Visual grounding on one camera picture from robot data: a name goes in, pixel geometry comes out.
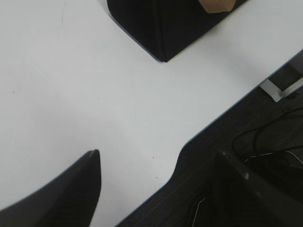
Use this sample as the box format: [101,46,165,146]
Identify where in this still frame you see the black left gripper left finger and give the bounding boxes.
[0,150,101,227]

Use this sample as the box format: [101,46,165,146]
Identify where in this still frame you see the white table leg bracket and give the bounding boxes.
[259,77,303,103]

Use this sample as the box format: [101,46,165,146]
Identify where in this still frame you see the tan front bag handle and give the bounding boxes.
[199,0,236,14]

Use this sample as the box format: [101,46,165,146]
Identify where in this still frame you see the black floor cables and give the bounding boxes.
[232,106,303,166]

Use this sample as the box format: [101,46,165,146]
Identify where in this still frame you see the black canvas tote bag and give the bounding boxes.
[107,0,249,63]

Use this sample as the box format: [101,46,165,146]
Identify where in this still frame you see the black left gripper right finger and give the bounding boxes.
[189,152,303,227]

